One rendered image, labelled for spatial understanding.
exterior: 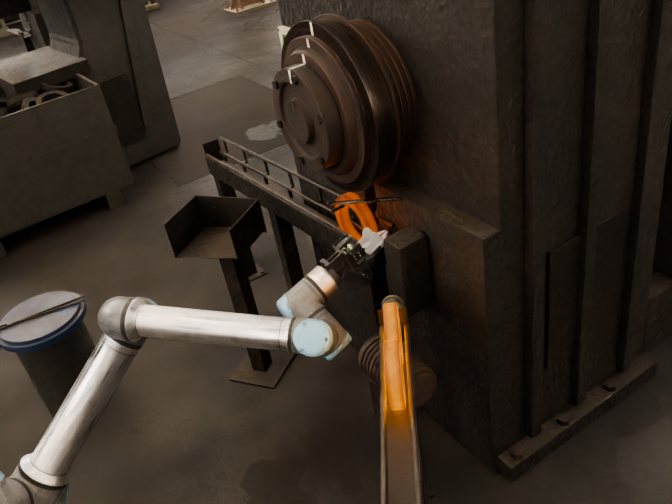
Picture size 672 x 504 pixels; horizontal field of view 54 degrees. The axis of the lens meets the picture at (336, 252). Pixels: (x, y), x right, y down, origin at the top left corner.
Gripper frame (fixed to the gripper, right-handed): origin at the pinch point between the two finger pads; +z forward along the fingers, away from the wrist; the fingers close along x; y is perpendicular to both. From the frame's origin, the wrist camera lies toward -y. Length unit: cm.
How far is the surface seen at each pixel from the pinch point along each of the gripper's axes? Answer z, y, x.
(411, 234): 2.7, 4.4, -11.8
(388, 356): -29, 14, -45
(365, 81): 11.1, 47.4, -7.8
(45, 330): -98, -2, 82
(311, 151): -3.1, 30.4, 10.8
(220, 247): -34, -5, 56
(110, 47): 8, 3, 301
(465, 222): 10.8, 9.3, -26.7
